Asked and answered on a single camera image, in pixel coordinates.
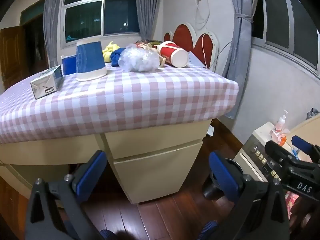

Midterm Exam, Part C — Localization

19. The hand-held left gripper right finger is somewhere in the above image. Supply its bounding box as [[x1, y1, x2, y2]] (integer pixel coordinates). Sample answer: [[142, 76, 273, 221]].
[[209, 151, 290, 240]]

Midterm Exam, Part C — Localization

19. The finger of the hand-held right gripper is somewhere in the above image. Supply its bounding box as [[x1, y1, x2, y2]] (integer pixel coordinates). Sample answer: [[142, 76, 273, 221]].
[[265, 140, 320, 180], [291, 135, 320, 164]]

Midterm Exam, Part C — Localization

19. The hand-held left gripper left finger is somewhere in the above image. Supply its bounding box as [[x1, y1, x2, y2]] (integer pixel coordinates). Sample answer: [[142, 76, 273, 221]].
[[25, 150, 108, 240]]

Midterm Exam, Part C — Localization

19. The black trash bin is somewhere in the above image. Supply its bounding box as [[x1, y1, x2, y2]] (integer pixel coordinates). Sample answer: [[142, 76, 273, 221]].
[[203, 158, 242, 202]]

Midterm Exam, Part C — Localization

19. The grey white carton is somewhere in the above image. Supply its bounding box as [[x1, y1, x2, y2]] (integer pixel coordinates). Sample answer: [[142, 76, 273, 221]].
[[30, 65, 64, 99]]

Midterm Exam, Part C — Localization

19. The small blue box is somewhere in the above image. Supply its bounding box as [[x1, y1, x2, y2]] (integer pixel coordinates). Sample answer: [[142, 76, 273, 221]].
[[61, 54, 77, 76]]

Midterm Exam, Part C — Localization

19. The blue paper cup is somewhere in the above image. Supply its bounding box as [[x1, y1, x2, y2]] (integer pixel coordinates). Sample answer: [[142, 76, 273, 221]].
[[75, 40, 108, 82]]

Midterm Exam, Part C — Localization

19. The blue cloth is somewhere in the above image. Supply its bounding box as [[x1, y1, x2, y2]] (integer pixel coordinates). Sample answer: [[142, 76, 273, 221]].
[[111, 47, 127, 67]]

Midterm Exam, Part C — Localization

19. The yellow cloth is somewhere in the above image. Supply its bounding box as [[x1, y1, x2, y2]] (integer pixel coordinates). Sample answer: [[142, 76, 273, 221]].
[[102, 41, 120, 63]]

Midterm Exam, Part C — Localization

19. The clear plastic bag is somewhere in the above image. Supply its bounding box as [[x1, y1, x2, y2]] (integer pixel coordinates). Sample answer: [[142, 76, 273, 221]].
[[118, 44, 160, 72]]

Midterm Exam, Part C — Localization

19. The red paper cup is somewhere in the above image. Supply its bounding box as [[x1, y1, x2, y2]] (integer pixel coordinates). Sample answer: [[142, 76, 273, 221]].
[[156, 41, 189, 68]]

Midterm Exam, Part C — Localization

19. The cream furniture board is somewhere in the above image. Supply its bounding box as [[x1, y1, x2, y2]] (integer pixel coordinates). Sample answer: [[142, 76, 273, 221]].
[[285, 114, 320, 155]]

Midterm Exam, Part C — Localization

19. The pink floral cloth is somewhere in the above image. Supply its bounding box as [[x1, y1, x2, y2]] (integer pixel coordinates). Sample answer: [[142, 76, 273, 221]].
[[285, 191, 299, 220]]

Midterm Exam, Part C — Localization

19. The orange tissue pack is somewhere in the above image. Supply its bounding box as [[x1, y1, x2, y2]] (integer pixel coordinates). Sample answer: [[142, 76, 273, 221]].
[[269, 127, 290, 147]]

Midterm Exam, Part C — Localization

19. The white pump bottle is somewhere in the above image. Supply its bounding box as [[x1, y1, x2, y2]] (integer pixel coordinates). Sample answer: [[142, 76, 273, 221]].
[[275, 109, 288, 132]]

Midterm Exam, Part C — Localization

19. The grey bag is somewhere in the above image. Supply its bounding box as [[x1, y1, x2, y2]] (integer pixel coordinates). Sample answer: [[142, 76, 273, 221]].
[[306, 108, 320, 119]]

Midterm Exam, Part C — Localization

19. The cream desk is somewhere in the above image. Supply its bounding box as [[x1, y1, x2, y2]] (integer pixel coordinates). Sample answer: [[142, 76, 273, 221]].
[[0, 119, 213, 204]]

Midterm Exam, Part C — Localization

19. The cream deep desk drawer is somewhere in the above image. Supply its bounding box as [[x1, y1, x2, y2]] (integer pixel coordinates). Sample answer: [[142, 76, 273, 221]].
[[113, 140, 203, 204]]

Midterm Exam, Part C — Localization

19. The cream shallow desk drawer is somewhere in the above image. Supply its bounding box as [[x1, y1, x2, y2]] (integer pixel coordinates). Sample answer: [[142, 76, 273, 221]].
[[104, 120, 212, 159]]

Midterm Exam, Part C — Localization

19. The grey diamond-grid sheet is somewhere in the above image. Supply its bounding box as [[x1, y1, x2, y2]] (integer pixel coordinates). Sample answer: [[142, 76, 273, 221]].
[[187, 51, 208, 68]]

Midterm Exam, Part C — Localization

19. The grey framed side window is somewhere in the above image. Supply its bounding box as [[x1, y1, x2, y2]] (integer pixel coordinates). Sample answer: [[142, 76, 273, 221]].
[[251, 0, 320, 77]]

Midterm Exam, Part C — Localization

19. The brown wooden door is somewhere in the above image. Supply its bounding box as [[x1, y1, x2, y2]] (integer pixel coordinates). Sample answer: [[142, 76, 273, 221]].
[[0, 26, 32, 90]]

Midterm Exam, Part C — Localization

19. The colourful patterned pillow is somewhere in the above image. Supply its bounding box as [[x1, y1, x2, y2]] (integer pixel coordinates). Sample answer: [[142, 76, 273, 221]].
[[135, 39, 164, 49]]

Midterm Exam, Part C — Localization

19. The red heart-shaped headboard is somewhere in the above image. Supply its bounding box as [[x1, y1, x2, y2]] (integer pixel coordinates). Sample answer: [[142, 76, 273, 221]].
[[163, 23, 219, 70]]

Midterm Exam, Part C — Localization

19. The white framed window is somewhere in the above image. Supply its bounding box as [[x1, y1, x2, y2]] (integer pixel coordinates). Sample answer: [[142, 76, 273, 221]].
[[61, 0, 142, 49]]

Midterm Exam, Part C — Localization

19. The white charger cable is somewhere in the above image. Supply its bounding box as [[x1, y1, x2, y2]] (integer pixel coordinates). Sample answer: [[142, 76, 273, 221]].
[[194, 0, 211, 69]]

